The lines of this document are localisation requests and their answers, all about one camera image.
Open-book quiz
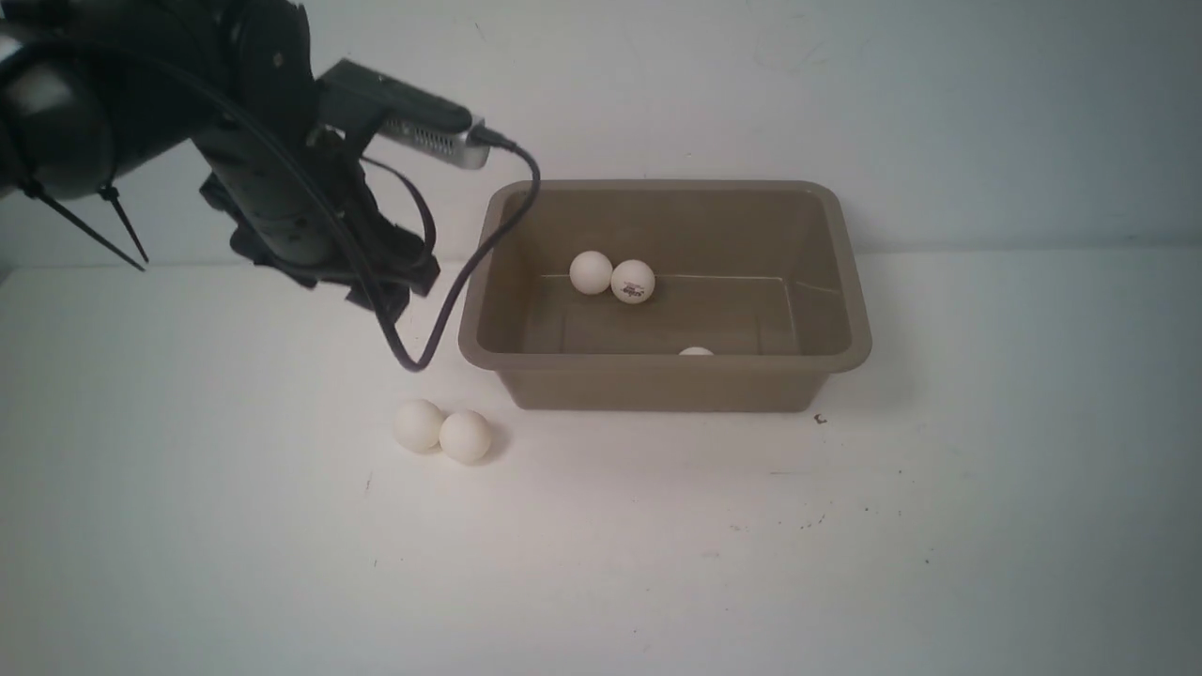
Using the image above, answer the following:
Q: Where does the tan plastic storage bin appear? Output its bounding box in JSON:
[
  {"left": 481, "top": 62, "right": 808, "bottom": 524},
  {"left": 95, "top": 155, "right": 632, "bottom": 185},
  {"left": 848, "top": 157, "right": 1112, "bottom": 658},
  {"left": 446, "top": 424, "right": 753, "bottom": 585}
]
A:
[{"left": 458, "top": 179, "right": 871, "bottom": 413}]

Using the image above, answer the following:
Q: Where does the white ping-pong ball with logo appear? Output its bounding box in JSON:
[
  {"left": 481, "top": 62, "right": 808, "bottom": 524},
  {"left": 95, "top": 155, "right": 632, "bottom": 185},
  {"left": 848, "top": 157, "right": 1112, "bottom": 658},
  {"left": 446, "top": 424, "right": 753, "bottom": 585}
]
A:
[{"left": 609, "top": 257, "right": 656, "bottom": 304}]

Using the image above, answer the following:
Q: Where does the black left camera cable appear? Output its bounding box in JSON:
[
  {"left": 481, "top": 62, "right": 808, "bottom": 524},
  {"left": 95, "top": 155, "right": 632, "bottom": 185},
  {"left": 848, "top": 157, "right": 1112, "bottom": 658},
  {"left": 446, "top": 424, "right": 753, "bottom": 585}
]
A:
[{"left": 0, "top": 38, "right": 543, "bottom": 374}]

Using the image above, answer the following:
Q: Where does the white ping-pong ball lone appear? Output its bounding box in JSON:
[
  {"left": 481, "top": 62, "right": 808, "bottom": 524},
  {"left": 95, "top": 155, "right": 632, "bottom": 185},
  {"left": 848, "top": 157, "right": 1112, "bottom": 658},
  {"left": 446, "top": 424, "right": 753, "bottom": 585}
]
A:
[{"left": 569, "top": 250, "right": 613, "bottom": 296}]

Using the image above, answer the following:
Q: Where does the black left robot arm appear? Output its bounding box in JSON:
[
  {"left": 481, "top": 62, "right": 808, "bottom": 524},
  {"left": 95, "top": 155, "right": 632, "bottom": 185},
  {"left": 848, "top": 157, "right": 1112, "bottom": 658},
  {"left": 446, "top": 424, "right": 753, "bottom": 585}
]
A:
[{"left": 2, "top": 1, "right": 474, "bottom": 321}]

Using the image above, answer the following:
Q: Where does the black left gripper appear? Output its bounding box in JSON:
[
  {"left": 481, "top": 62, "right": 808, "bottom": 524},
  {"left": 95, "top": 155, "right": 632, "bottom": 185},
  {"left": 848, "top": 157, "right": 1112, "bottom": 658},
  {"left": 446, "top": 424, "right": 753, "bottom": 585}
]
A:
[{"left": 194, "top": 121, "right": 439, "bottom": 320}]

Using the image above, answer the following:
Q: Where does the plain white ping-pong ball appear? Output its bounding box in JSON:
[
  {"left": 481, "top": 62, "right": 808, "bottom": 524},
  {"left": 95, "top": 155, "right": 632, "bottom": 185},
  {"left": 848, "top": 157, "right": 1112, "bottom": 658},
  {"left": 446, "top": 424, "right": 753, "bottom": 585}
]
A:
[
  {"left": 392, "top": 399, "right": 446, "bottom": 453},
  {"left": 439, "top": 410, "right": 493, "bottom": 466}
]

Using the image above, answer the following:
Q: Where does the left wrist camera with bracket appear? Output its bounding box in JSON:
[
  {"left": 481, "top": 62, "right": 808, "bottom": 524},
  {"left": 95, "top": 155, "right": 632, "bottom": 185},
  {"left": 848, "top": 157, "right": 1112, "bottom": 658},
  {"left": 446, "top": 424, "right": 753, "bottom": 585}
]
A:
[{"left": 317, "top": 59, "right": 490, "bottom": 170}]

